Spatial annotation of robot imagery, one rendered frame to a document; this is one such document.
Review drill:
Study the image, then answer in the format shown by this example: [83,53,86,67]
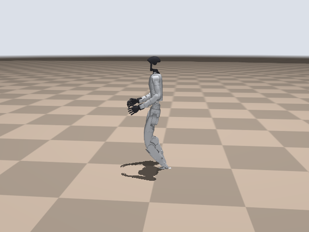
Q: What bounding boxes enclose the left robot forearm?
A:
[139,94,159,109]

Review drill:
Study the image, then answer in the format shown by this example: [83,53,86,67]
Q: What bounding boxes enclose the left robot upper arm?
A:
[152,75,161,101]

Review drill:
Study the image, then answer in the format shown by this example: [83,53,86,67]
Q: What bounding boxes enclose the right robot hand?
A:
[127,98,142,108]

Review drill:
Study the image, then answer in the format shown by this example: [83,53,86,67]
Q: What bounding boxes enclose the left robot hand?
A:
[128,103,144,115]

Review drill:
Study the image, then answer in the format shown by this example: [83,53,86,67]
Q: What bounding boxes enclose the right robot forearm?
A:
[139,93,151,103]

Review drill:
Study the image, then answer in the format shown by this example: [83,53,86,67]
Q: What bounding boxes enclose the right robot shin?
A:
[155,143,166,163]

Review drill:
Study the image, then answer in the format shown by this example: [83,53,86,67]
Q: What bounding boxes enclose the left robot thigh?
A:
[144,113,159,150]

